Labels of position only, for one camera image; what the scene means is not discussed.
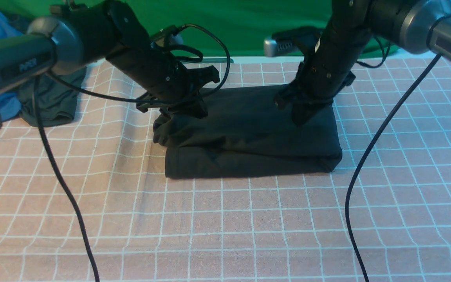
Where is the dark gray crumpled garment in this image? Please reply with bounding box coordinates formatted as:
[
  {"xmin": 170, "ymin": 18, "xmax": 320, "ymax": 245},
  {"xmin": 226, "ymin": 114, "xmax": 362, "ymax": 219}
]
[{"xmin": 0, "ymin": 75, "xmax": 79, "ymax": 127}]

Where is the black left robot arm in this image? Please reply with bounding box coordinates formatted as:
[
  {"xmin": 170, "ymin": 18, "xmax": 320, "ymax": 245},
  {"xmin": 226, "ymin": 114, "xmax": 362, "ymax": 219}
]
[{"xmin": 0, "ymin": 0, "xmax": 222, "ymax": 127}]

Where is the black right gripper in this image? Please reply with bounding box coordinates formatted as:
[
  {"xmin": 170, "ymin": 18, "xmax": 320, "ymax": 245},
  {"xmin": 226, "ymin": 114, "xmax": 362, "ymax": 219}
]
[{"xmin": 274, "ymin": 63, "xmax": 356, "ymax": 127}]

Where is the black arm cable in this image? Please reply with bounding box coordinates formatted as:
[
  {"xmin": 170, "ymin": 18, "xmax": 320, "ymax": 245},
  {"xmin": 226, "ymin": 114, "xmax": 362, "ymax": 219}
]
[
  {"xmin": 32, "ymin": 23, "xmax": 232, "ymax": 282},
  {"xmin": 345, "ymin": 0, "xmax": 451, "ymax": 282}
]

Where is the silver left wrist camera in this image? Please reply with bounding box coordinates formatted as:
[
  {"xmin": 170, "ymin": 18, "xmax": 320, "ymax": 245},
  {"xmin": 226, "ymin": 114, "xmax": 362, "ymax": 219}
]
[{"xmin": 150, "ymin": 25, "xmax": 184, "ymax": 47}]

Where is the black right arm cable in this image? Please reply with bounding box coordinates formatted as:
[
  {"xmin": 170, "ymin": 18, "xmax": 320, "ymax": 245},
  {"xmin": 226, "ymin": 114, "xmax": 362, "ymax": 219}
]
[{"xmin": 345, "ymin": 0, "xmax": 451, "ymax": 282}]

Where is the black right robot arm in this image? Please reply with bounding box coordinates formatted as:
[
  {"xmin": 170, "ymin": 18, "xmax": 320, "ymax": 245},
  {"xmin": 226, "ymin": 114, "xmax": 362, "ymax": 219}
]
[{"xmin": 264, "ymin": 0, "xmax": 451, "ymax": 126}]

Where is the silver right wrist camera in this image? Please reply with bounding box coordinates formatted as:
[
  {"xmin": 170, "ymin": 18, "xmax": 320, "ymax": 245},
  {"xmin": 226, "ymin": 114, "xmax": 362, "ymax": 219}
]
[{"xmin": 263, "ymin": 27, "xmax": 322, "ymax": 58}]

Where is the dark gray long-sleeve top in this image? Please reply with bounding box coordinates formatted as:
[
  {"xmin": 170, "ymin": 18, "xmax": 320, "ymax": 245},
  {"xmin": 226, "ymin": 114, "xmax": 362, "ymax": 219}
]
[{"xmin": 153, "ymin": 85, "xmax": 343, "ymax": 179}]

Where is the green backdrop cloth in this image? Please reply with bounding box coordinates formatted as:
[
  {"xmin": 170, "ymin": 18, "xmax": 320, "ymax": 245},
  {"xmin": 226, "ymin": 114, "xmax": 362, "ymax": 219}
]
[{"xmin": 0, "ymin": 0, "xmax": 402, "ymax": 58}]

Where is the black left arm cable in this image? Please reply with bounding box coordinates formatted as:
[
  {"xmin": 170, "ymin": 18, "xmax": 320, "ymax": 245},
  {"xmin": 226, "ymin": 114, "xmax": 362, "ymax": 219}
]
[{"xmin": 32, "ymin": 23, "xmax": 232, "ymax": 282}]

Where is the pink checkered tablecloth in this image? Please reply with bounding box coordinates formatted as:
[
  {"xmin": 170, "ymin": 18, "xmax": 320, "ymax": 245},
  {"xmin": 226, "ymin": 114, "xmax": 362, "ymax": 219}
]
[{"xmin": 0, "ymin": 58, "xmax": 451, "ymax": 282}]

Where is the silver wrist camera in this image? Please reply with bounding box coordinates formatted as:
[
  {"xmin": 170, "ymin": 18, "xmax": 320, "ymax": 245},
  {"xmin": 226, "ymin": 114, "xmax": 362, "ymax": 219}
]
[
  {"xmin": 263, "ymin": 27, "xmax": 322, "ymax": 58},
  {"xmin": 150, "ymin": 25, "xmax": 184, "ymax": 47}
]

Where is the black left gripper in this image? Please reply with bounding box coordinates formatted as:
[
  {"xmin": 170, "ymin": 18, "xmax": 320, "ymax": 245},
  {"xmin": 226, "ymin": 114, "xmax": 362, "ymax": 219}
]
[{"xmin": 136, "ymin": 65, "xmax": 220, "ymax": 119}]

